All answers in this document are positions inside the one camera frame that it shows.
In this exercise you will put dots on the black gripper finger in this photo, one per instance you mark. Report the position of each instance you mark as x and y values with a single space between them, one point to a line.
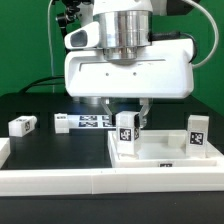
146 104
109 111

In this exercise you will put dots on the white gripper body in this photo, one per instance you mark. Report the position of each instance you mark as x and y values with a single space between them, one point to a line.
160 70

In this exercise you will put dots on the white square tabletop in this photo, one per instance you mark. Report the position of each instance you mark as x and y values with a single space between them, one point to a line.
162 148

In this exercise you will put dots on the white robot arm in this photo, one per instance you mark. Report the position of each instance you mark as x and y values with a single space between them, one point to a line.
115 53

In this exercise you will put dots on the white U-shaped obstacle fence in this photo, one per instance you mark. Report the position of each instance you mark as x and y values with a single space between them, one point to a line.
111 180

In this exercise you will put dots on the white marker base plate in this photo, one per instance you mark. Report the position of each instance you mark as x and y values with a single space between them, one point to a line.
64 122

